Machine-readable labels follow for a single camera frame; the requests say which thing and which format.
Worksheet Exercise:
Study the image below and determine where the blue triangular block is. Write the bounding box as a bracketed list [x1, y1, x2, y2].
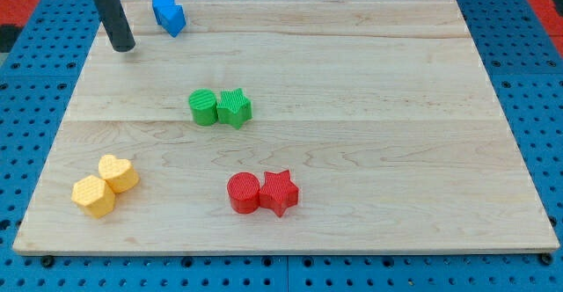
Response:
[157, 5, 186, 38]

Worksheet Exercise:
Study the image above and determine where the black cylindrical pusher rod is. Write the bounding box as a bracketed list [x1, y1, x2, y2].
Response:
[93, 0, 135, 53]

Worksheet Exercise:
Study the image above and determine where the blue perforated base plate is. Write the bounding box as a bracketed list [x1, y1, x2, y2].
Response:
[1, 0, 562, 291]

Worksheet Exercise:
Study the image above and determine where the blue cube block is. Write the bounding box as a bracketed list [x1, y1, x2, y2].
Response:
[152, 0, 175, 25]

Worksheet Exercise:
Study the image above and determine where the red cylinder block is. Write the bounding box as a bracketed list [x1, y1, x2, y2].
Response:
[226, 172, 260, 214]

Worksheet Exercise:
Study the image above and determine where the yellow heart block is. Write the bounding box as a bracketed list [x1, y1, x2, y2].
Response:
[98, 155, 140, 193]

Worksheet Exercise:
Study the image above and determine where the green star block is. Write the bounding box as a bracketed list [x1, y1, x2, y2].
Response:
[216, 88, 252, 129]

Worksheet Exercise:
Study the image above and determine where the green cylinder block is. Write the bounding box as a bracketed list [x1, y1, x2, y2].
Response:
[188, 89, 218, 126]

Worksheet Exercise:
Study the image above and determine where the red star block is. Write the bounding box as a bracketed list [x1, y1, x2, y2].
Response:
[259, 170, 299, 217]

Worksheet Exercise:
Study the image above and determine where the yellow hexagon block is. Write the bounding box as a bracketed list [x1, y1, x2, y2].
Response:
[71, 175, 115, 218]

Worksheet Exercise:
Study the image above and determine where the light wooden board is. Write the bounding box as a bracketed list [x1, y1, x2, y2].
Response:
[13, 0, 559, 256]

